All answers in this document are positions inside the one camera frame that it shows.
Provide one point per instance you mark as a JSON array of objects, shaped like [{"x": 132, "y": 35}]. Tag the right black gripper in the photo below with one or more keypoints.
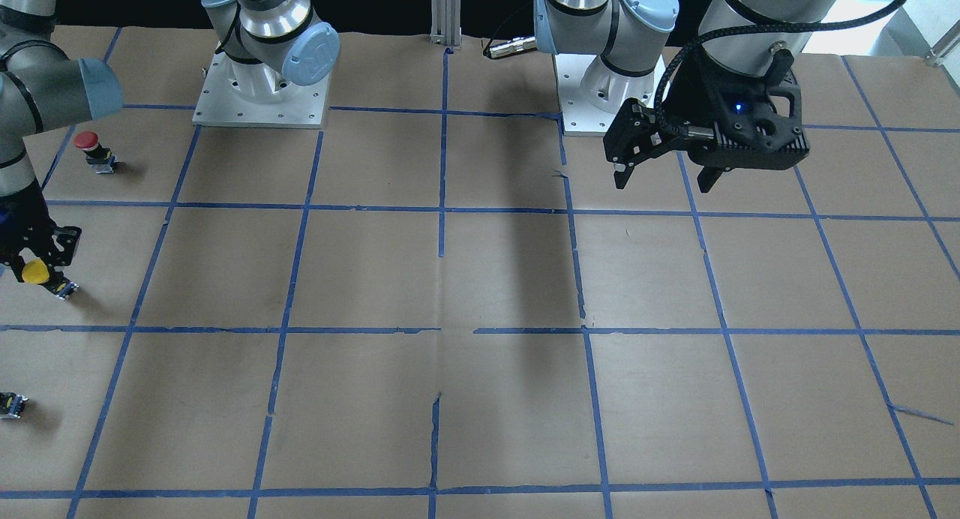
[{"x": 26, "y": 241}]

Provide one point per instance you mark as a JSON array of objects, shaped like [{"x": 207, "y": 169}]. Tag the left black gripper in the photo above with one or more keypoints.
[{"x": 691, "y": 99}]

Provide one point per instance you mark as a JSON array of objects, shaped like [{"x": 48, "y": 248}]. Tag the yellow push button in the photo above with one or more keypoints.
[{"x": 45, "y": 277}]

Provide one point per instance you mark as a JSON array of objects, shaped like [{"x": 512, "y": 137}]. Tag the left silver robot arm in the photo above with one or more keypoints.
[{"x": 629, "y": 35}]

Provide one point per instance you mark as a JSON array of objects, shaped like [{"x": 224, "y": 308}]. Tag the red push button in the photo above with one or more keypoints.
[{"x": 101, "y": 159}]

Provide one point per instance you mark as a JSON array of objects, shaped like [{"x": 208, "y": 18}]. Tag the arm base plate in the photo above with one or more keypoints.
[
  {"x": 591, "y": 94},
  {"x": 241, "y": 92}
]

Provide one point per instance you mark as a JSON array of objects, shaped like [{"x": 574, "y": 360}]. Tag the aluminium frame post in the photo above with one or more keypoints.
[{"x": 445, "y": 27}]

